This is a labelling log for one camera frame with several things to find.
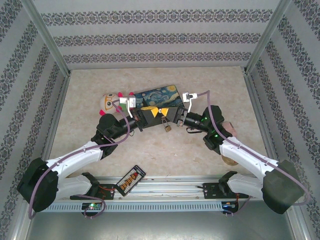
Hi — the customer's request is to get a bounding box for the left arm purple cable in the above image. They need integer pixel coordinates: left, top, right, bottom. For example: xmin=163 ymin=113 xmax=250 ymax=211
xmin=28 ymin=99 xmax=131 ymax=220

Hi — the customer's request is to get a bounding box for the aluminium frame post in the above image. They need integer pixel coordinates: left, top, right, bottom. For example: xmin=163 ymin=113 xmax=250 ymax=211
xmin=21 ymin=0 xmax=72 ymax=76
xmin=244 ymin=0 xmax=293 ymax=75

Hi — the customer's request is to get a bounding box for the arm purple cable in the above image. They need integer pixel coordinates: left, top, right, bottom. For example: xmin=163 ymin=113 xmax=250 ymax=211
xmin=196 ymin=91 xmax=311 ymax=219
xmin=28 ymin=99 xmax=131 ymax=220

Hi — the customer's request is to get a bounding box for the starry night painted box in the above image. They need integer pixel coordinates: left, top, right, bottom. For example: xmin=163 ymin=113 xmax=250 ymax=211
xmin=133 ymin=84 xmax=185 ymax=128

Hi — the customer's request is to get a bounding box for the round gold and red tin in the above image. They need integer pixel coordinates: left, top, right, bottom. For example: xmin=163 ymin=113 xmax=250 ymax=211
xmin=221 ymin=155 xmax=239 ymax=167

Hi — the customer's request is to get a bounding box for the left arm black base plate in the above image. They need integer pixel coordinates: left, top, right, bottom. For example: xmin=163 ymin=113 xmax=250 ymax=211
xmin=69 ymin=183 xmax=116 ymax=201

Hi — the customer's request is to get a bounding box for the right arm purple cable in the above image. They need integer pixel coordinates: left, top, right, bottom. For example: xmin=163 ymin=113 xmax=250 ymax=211
xmin=196 ymin=91 xmax=311 ymax=219

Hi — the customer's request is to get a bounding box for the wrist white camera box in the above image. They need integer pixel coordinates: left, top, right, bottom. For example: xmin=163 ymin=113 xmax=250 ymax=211
xmin=119 ymin=96 xmax=137 ymax=118
xmin=182 ymin=91 xmax=198 ymax=113

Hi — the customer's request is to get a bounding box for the aluminium side rail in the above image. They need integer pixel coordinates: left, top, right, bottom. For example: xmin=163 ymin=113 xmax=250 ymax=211
xmin=34 ymin=71 xmax=73 ymax=182
xmin=242 ymin=68 xmax=286 ymax=180

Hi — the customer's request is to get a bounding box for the grey metal sheet panel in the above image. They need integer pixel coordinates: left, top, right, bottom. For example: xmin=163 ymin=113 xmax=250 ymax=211
xmin=23 ymin=211 xmax=298 ymax=240

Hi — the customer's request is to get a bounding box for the plush doll with glasses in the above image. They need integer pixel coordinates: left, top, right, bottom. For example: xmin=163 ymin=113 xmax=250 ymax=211
xmin=99 ymin=91 xmax=136 ymax=117

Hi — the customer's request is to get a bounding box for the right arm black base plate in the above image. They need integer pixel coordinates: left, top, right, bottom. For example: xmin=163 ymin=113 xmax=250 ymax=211
xmin=203 ymin=182 xmax=250 ymax=200

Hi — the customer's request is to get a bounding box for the white slotted cable duct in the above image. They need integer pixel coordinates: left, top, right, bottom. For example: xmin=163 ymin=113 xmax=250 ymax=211
xmin=33 ymin=202 xmax=224 ymax=213

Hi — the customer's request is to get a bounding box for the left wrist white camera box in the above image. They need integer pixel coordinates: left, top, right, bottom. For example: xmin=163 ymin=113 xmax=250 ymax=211
xmin=119 ymin=96 xmax=137 ymax=118

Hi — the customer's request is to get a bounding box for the aluminium front rail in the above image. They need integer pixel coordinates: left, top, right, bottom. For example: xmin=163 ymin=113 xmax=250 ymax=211
xmin=23 ymin=174 xmax=297 ymax=204

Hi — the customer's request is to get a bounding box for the small brass padlock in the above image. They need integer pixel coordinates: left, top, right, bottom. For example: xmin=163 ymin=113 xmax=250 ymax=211
xmin=161 ymin=116 xmax=173 ymax=133

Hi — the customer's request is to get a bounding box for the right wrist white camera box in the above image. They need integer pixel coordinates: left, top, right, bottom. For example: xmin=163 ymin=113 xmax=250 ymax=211
xmin=182 ymin=91 xmax=198 ymax=113

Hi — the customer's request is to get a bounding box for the black abacus with orange beads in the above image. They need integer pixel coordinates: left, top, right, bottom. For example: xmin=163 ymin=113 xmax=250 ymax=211
xmin=115 ymin=164 xmax=147 ymax=197

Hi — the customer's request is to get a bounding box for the pink plastic toy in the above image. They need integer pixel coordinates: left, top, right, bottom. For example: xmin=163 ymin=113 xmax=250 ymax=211
xmin=221 ymin=121 xmax=238 ymax=138

